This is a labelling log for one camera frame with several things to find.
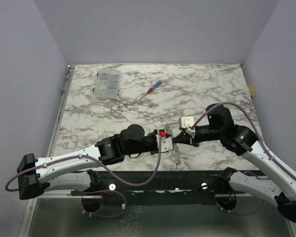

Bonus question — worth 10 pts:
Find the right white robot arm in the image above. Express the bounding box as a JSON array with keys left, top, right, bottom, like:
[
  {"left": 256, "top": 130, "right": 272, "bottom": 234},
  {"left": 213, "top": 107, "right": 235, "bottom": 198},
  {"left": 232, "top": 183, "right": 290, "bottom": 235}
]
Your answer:
[{"left": 174, "top": 103, "right": 296, "bottom": 223}]

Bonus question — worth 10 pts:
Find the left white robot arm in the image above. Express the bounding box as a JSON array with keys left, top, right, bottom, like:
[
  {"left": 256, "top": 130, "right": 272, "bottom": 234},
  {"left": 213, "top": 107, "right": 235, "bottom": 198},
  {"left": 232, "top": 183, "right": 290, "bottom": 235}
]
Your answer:
[{"left": 4, "top": 124, "right": 167, "bottom": 200}]

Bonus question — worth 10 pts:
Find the blue red screwdriver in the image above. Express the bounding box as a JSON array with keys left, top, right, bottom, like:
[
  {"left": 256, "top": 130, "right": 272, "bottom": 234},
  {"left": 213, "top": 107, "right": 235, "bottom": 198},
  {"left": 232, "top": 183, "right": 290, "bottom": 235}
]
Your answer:
[{"left": 141, "top": 80, "right": 162, "bottom": 98}]

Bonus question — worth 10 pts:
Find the clear plastic organizer box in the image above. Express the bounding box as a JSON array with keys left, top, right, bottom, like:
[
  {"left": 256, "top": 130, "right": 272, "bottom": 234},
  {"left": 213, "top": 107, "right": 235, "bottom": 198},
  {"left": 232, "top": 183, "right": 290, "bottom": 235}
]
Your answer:
[{"left": 92, "top": 69, "right": 121, "bottom": 100}]

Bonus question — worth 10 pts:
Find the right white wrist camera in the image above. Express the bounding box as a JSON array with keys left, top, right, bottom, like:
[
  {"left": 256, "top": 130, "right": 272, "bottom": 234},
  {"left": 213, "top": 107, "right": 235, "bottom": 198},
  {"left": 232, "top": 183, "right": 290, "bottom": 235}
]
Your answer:
[{"left": 178, "top": 117, "right": 195, "bottom": 138}]

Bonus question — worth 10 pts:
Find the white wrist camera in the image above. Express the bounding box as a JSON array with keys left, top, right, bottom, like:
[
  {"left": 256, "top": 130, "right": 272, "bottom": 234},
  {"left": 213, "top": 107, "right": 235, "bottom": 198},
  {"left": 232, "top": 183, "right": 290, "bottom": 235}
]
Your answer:
[
  {"left": 155, "top": 129, "right": 173, "bottom": 153},
  {"left": 178, "top": 117, "right": 195, "bottom": 138}
]

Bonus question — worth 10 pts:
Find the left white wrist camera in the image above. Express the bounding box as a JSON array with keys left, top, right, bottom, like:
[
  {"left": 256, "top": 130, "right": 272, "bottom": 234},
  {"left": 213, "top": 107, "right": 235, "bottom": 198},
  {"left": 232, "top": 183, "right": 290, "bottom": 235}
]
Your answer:
[{"left": 155, "top": 129, "right": 173, "bottom": 153}]

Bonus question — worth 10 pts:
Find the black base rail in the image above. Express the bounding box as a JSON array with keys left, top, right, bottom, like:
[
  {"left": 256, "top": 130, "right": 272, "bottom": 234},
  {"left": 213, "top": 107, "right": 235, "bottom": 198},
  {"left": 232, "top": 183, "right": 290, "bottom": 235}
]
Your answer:
[{"left": 71, "top": 167, "right": 247, "bottom": 205}]

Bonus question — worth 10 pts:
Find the aluminium side rail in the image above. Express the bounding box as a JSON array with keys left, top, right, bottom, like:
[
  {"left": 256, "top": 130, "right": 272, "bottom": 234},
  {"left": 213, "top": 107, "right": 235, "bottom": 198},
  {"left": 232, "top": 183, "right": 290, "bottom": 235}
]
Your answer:
[{"left": 46, "top": 65, "right": 75, "bottom": 157}]

